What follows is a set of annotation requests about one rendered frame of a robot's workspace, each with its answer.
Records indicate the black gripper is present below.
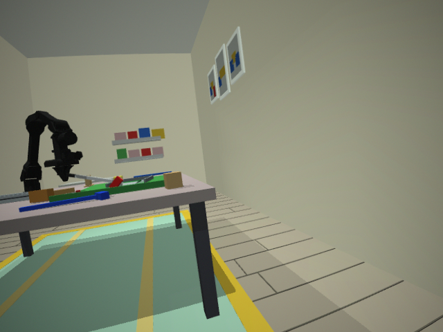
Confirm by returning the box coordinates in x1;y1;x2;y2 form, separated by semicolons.
44;147;79;182

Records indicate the green putting mat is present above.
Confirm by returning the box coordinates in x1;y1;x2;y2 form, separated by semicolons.
80;175;164;194

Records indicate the brown cube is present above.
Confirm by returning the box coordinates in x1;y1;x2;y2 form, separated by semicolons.
163;172;183;190

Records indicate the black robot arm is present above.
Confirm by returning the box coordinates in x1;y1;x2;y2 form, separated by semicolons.
20;111;83;192

